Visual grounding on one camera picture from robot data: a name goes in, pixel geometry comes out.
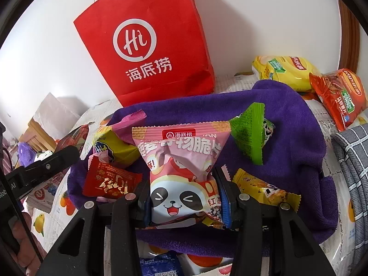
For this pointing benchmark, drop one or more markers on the pink yellow snack packet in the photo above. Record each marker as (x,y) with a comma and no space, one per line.
(118,149)

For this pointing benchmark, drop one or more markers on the wooden nightstand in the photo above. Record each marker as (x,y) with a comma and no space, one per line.
(37,138)

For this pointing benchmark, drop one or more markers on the grey paper sheet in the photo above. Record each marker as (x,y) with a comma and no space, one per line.
(54,112)

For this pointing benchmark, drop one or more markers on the grey checked quilt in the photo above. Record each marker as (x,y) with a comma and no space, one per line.
(353,155)

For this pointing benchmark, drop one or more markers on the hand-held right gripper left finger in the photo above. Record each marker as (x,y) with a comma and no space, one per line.
(143,204)

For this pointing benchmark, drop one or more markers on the yellow chips bag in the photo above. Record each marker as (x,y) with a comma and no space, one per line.
(287,74)

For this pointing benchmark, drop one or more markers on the pink panda snack packet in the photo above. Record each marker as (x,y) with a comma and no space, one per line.
(178,172)

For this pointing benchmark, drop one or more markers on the green snack packet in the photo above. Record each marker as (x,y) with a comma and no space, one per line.
(247,132)

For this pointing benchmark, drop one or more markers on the purple towel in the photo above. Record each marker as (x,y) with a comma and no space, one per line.
(293,138)

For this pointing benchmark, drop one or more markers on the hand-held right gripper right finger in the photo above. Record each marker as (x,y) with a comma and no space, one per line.
(227,210)

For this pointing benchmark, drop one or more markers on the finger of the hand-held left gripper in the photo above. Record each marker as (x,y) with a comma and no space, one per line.
(46,166)

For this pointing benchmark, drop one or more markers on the red paper bag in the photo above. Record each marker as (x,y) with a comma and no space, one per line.
(161,20)

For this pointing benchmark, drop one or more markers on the person's left hand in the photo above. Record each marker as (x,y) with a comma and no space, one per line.
(27,235)

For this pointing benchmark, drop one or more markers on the orange chips bag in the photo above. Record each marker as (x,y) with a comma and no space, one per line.
(336,97)

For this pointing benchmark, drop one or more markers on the dark red snack packet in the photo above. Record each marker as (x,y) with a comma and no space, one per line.
(73,138)

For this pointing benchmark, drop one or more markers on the wooden bed frame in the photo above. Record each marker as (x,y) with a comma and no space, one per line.
(349,34)

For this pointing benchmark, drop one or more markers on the white berry-print packet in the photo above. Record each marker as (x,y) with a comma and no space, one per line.
(46,195)

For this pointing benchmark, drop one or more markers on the purple plush toy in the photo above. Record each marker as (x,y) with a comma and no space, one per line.
(26,152)

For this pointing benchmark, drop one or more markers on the blue snack packet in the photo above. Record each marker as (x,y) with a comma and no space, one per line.
(161,266)

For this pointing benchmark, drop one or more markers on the fruit-print bed sheet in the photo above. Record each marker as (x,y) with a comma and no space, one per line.
(342,235)

